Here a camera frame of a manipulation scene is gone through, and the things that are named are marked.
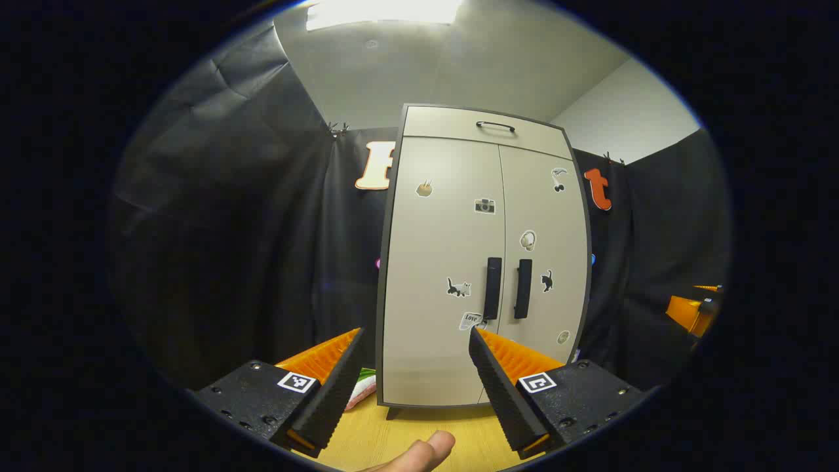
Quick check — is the ceiling light panel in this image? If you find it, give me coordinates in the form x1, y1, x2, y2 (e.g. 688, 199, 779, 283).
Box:
305, 0, 463, 31

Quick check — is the beige cabinet drawer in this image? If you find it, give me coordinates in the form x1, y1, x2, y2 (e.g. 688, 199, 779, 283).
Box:
402, 106, 574, 160

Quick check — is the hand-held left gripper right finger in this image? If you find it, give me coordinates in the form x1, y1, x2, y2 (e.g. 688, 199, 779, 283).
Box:
468, 326, 648, 460

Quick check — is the watermelon slice toy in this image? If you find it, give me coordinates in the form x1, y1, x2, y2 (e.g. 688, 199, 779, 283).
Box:
344, 368, 378, 412

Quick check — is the beige double-door shoe cabinet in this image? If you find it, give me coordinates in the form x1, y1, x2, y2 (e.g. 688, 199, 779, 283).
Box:
376, 103, 593, 420

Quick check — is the beige cabinet door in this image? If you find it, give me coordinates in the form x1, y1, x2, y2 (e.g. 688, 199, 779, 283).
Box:
488, 144, 589, 368
382, 136, 504, 407

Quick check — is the black backdrop cloth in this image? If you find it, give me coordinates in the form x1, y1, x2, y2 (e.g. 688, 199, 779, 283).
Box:
111, 26, 732, 394

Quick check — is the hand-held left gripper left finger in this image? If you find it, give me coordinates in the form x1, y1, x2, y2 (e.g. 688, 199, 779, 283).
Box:
192, 327, 368, 458

